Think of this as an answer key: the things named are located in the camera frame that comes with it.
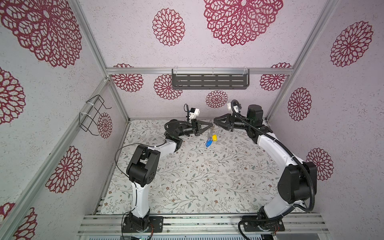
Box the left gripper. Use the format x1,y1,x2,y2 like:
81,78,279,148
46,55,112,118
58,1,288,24
177,118,212,138

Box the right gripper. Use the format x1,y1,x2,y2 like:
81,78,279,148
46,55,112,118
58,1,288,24
214,115,252,133

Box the blue key tag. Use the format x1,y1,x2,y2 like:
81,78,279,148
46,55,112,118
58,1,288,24
206,140,213,148

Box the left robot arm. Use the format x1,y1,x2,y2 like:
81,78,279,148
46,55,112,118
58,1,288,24
122,119,213,233

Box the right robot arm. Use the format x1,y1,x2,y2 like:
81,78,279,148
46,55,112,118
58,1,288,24
214,100,317,223

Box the grey slotted wall shelf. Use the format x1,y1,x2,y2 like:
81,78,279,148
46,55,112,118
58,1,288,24
171,69,250,90

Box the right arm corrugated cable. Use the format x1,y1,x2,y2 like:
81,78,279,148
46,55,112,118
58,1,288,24
230,99,316,240

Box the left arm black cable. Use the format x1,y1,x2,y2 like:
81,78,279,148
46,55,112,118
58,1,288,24
114,142,142,240

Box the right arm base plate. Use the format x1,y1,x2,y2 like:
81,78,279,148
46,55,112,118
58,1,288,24
242,216,286,232

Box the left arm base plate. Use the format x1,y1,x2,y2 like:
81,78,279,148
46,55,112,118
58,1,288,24
122,216,164,233

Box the black wire wall basket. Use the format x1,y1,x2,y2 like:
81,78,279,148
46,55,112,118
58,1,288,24
78,95,113,139

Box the aluminium front rail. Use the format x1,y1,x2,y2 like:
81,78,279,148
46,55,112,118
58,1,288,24
76,213,330,237

